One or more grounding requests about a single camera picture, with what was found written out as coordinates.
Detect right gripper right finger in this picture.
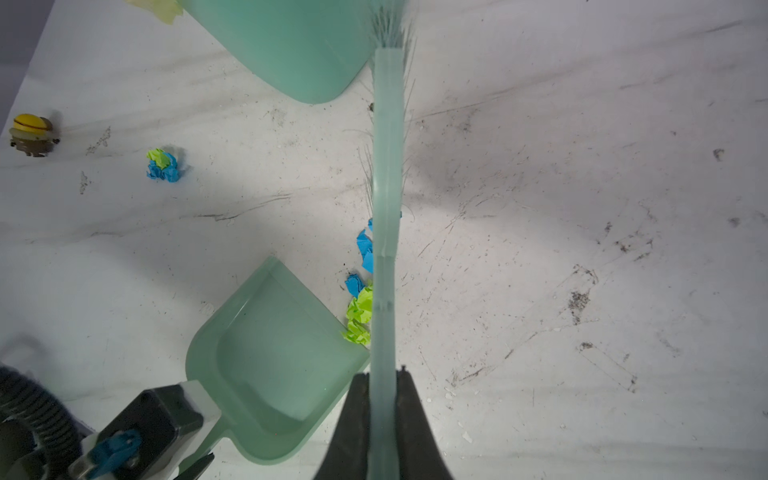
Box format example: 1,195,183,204
395,367,453,480

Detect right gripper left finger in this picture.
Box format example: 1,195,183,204
315,373,370,480

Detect green plastic dustpan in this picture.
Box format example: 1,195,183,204
181,257,370,468

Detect green hand brush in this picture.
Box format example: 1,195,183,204
367,1,410,479

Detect green blue scrap left bottom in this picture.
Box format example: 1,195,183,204
343,219,374,347

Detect blue scrap far left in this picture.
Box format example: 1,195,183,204
146,149,181,183

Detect green trash bin with bag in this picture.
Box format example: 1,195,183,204
130,0,407,104

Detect small yellow toy figure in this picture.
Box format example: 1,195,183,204
9,114,60,158

